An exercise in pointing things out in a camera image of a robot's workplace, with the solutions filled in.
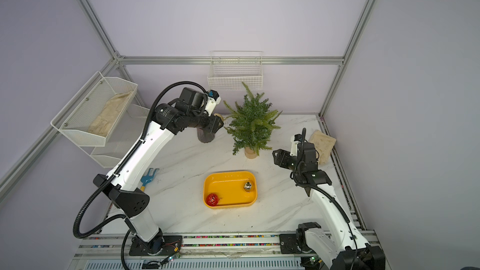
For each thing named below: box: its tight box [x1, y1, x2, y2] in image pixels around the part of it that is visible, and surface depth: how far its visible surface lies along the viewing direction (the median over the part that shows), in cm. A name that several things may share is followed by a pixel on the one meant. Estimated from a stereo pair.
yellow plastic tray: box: [202, 170, 259, 209], surface depth 90 cm
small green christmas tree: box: [223, 81, 283, 159], surface depth 82 cm
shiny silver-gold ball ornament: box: [243, 181, 252, 191], surface depth 88 cm
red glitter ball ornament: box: [205, 193, 219, 207], surface depth 83 cm
